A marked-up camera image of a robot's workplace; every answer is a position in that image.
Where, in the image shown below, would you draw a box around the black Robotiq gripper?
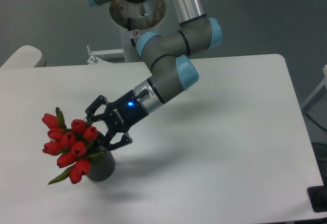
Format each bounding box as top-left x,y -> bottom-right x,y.
83,89 -> 149,151

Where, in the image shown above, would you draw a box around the red tulip bouquet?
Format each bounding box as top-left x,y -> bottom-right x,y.
41,107 -> 105,185

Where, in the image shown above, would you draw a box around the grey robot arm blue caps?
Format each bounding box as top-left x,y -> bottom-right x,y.
86,0 -> 222,151

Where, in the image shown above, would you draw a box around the dark grey ribbed vase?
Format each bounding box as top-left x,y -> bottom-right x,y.
85,131 -> 115,182

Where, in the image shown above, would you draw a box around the white chair backrest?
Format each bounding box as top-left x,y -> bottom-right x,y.
1,45 -> 46,70

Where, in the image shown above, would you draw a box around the black device at table edge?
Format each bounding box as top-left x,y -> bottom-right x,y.
307,186 -> 326,213

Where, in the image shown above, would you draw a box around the white pedestal base frame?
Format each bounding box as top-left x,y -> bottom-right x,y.
86,45 -> 125,65

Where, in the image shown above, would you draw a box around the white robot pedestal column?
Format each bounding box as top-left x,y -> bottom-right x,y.
109,0 -> 166,62

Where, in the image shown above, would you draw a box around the white furniture frame right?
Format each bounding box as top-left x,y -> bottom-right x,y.
300,65 -> 326,113

